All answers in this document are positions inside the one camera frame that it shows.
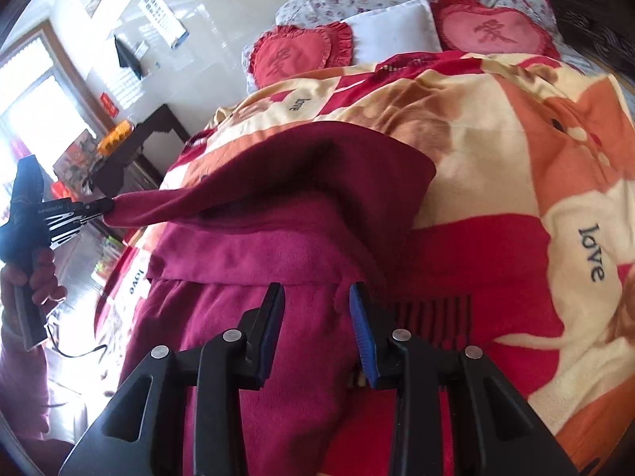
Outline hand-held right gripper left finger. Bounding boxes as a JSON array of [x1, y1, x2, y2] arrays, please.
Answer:
[[60, 282, 287, 476]]

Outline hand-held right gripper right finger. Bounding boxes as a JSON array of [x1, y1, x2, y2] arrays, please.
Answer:
[[348, 282, 579, 476]]

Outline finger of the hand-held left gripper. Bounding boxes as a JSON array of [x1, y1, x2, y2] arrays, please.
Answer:
[[69, 197, 116, 215], [48, 211, 106, 251]]

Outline maroon fleece pants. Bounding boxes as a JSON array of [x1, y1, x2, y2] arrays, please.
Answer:
[[105, 121, 438, 476]]

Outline person's left forearm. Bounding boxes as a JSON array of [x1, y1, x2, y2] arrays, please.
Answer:
[[0, 324, 91, 457]]

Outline person's left hand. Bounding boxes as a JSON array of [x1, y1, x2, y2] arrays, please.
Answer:
[[0, 249, 68, 339]]

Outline green packets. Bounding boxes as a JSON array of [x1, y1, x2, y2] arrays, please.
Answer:
[[93, 235, 126, 279]]

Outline framed picture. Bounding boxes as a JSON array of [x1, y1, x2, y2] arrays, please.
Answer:
[[52, 129, 98, 190]]

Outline orange object on desk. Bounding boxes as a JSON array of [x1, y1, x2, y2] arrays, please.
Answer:
[[96, 120, 136, 157]]

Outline dark wooden desk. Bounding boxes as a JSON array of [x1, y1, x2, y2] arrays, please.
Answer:
[[91, 104, 192, 192]]

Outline window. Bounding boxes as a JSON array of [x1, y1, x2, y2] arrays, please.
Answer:
[[0, 19, 118, 195]]

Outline printed red cream blanket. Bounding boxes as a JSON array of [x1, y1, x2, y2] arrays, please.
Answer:
[[93, 52, 635, 476]]

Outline small red heart pillow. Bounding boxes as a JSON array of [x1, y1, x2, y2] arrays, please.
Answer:
[[248, 27, 334, 91]]

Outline white pillow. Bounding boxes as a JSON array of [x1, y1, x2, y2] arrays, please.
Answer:
[[340, 0, 443, 65]]

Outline large red heart pillow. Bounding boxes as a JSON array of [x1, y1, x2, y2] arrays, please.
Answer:
[[431, 0, 561, 59]]

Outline dark carved wooden headboard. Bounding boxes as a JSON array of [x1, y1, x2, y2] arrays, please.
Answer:
[[525, 0, 635, 91]]

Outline small red wall label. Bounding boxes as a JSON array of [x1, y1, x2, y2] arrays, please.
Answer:
[[98, 91, 121, 118]]

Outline white wall sheet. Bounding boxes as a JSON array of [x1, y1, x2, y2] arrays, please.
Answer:
[[106, 70, 146, 109]]

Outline black cable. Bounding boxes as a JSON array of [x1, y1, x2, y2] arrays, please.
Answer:
[[46, 324, 109, 359]]

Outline black wall-mounted object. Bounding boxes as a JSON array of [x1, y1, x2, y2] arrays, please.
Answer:
[[113, 35, 146, 80]]

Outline wall calendar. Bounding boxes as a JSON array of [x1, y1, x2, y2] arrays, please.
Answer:
[[139, 0, 190, 51]]

